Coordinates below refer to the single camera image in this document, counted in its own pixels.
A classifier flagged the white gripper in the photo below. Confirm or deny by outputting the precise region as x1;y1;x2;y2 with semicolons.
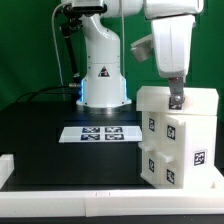
151;15;195;105

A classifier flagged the small white door part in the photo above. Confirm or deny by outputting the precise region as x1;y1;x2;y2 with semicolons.
158;115;186;188

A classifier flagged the white cabinet body box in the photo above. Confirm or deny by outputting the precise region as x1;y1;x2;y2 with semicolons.
138;109;217;190

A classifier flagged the small white box part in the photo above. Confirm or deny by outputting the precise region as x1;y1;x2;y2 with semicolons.
136;86;219;116

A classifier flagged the white door panel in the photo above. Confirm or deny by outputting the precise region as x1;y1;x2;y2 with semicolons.
139;112;159;184

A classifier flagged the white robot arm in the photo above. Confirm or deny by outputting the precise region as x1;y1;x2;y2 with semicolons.
61;0;204;113

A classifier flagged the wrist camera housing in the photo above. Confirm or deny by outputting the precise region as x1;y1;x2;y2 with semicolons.
131;35;154;62

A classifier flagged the white marker base plate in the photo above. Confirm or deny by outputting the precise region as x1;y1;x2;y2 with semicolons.
59;126;142;143

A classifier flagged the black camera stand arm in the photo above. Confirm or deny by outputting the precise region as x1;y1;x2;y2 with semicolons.
60;5;82;83

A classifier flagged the white cable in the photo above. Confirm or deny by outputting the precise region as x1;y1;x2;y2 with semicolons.
51;1;73;101

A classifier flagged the black cable on table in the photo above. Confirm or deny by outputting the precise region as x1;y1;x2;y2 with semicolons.
15;84;83;104

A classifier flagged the white U-shaped frame fence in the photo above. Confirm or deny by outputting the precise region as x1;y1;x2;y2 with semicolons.
0;154;224;218

